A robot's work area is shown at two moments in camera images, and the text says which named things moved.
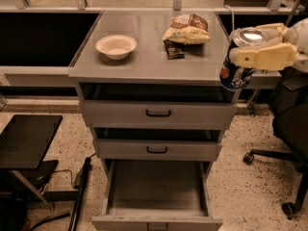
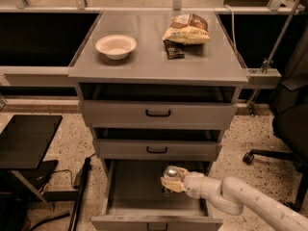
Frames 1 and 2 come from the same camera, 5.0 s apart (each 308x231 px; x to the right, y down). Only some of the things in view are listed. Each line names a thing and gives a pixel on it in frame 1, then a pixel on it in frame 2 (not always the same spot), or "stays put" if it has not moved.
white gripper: (299, 36) -> (193, 185)
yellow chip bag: (189, 28) stays put
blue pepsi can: (232, 77) -> (170, 172)
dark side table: (23, 142) stays put
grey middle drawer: (154, 150) stays put
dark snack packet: (175, 50) stays put
